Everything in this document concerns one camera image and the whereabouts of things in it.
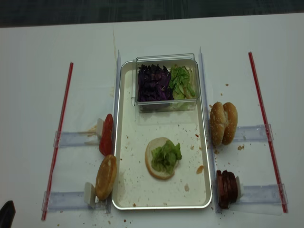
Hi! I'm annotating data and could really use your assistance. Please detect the white tomato stand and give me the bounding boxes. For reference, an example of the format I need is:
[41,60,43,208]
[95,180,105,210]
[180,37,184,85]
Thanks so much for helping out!
[95,118,104,139]

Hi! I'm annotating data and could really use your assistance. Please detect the clear rail upper left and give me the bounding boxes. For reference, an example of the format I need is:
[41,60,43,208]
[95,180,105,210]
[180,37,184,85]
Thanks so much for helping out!
[53,131,100,148]

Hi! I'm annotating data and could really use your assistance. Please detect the right clear acrylic divider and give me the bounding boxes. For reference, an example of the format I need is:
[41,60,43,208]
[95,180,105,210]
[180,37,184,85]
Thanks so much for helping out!
[199,47,222,214]

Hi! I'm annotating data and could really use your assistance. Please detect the clear rail lower left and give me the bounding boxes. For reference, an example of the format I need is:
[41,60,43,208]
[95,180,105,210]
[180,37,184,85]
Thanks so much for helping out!
[43,191,111,213]

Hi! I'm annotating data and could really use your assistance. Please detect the clear plastic salad container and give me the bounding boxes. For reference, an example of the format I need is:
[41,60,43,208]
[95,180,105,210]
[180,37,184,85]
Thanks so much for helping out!
[132,53,200,113]

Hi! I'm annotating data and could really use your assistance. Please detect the clear rail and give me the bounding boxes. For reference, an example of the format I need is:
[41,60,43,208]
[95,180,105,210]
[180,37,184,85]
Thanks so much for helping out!
[43,191,111,213]
[236,184,288,205]
[53,131,100,148]
[232,124,273,143]

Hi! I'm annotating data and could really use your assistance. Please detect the lettuce pile on bun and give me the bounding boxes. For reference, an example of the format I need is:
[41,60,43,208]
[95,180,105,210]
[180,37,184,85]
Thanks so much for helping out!
[152,140,182,174]

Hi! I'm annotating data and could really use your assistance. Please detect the red tomato slices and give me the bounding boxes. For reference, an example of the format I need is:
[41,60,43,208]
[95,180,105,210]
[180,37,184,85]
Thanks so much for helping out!
[99,114,113,156]

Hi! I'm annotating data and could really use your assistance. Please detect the clear rail lower right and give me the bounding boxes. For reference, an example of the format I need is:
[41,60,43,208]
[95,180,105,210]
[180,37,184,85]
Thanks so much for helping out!
[236,184,288,205]

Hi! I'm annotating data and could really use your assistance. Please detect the clear acrylic divider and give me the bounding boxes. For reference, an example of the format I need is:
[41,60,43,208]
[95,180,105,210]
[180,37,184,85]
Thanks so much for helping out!
[105,49,122,207]
[199,47,222,214]

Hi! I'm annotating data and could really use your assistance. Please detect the white rectangular metal tray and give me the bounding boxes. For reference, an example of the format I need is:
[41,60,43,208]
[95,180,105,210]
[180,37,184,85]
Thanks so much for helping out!
[112,61,212,210]

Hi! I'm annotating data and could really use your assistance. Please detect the chopped green lettuce in container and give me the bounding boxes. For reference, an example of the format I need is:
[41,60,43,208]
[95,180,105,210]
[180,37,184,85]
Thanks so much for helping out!
[169,65,195,100]

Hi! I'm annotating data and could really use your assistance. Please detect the clear rail upper right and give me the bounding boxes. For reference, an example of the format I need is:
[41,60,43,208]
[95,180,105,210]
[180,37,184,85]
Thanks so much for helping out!
[232,124,273,143]

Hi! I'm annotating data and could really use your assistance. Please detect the golden top bun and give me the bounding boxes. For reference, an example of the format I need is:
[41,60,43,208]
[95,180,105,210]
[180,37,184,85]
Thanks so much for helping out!
[95,154,117,200]

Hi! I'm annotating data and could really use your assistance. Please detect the left red strip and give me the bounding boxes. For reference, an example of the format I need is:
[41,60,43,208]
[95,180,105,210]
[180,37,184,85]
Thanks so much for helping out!
[41,62,74,221]

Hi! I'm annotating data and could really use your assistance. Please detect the shredded purple cabbage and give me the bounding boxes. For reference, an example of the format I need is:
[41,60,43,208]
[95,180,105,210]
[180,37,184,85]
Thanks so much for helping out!
[137,64,173,102]

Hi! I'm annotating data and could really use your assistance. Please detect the bottom bun slice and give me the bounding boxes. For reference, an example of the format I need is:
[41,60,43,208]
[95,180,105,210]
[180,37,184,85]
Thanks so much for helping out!
[145,137,182,180]

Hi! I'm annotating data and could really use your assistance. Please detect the white patty stand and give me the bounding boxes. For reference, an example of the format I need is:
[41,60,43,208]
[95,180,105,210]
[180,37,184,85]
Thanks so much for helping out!
[236,176,244,200]

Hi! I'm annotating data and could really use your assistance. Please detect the dark red meat patties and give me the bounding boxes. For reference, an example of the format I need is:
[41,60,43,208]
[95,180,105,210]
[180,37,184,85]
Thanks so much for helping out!
[216,170,238,209]

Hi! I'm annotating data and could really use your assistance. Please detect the red strip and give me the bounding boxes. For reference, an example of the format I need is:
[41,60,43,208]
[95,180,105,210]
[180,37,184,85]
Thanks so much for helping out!
[248,52,288,213]
[41,62,74,221]

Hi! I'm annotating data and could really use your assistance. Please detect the right red strip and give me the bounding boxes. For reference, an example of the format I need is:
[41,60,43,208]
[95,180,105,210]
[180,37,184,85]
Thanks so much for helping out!
[248,52,288,213]

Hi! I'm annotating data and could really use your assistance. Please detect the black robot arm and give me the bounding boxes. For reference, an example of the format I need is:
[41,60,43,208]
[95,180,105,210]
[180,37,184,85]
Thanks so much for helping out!
[0,200,16,228]

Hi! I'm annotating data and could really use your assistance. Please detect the white left front food stand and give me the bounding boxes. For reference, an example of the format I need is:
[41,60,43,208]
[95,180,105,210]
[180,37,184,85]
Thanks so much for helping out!
[84,182,96,208]

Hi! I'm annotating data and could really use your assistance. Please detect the sesame burger bun pair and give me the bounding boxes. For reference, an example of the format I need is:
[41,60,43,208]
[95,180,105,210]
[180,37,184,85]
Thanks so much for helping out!
[209,102,238,146]

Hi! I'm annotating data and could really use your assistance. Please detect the left clear acrylic divider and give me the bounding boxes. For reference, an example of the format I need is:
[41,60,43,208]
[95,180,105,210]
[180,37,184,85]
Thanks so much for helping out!
[105,49,122,207]

